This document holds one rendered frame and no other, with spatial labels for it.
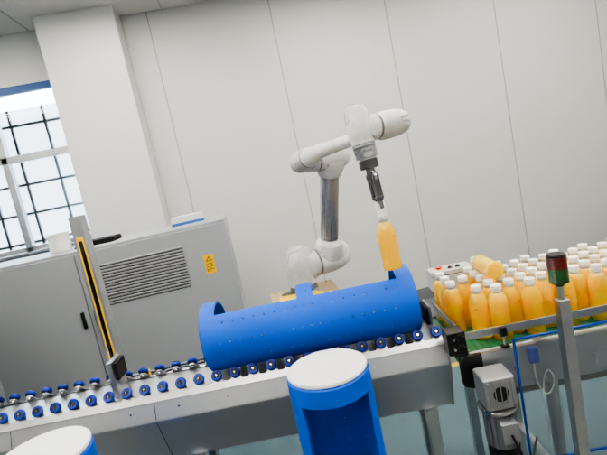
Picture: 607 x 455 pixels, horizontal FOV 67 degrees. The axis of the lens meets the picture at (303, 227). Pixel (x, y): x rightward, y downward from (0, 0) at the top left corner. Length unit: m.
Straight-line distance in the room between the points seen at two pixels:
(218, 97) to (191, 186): 0.90
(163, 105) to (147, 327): 2.18
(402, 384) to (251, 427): 0.64
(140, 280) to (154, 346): 0.50
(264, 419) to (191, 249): 1.73
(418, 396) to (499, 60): 4.15
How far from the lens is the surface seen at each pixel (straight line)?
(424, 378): 2.01
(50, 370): 3.92
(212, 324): 1.90
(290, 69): 4.82
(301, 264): 2.52
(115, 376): 2.17
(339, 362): 1.66
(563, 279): 1.76
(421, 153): 5.06
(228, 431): 2.11
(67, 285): 3.70
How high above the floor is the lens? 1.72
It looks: 8 degrees down
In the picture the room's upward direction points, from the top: 12 degrees counter-clockwise
